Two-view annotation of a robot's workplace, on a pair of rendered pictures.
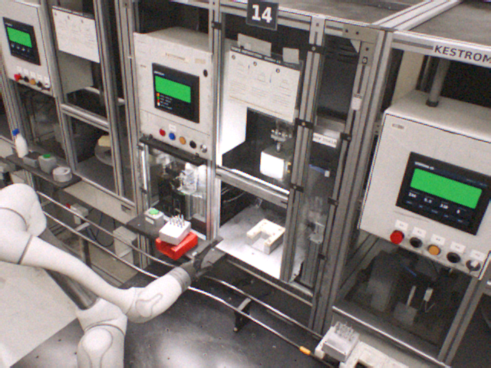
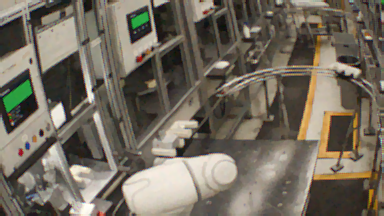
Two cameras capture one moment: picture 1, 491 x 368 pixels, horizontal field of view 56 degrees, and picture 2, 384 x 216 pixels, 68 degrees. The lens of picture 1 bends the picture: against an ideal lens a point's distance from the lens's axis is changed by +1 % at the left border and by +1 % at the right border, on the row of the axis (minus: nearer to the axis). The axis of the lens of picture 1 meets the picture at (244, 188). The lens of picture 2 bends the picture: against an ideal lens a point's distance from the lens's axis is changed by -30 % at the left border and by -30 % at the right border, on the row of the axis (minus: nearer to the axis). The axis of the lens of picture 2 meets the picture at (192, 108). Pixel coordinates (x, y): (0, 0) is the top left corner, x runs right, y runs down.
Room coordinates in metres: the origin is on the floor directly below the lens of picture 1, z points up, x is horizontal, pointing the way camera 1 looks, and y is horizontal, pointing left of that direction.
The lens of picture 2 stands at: (1.21, 1.63, 2.01)
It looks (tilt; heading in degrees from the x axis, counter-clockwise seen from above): 24 degrees down; 264
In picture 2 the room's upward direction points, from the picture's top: 11 degrees counter-clockwise
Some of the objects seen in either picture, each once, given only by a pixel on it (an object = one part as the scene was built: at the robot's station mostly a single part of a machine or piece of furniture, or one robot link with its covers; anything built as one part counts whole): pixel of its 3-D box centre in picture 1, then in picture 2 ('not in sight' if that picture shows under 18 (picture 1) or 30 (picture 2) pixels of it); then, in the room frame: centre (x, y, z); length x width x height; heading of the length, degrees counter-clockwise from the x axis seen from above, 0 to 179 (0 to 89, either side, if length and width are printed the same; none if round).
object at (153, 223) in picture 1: (156, 221); not in sight; (1.80, 0.42, 0.97); 0.08 x 0.08 x 0.12; 57
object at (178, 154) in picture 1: (170, 149); (34, 156); (1.82, 0.34, 1.37); 0.36 x 0.04 x 0.04; 57
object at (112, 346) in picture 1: (100, 356); not in sight; (1.11, 0.50, 0.85); 0.18 x 0.16 x 0.22; 9
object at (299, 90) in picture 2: not in sight; (304, 57); (-1.36, -3.66, 0.01); 5.85 x 0.59 x 0.01; 57
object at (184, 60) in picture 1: (190, 90); (4, 108); (1.94, 0.26, 1.60); 0.42 x 0.29 x 0.46; 57
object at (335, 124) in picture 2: not in sight; (341, 132); (-0.63, -1.19, 0.01); 1.00 x 0.55 x 0.01; 57
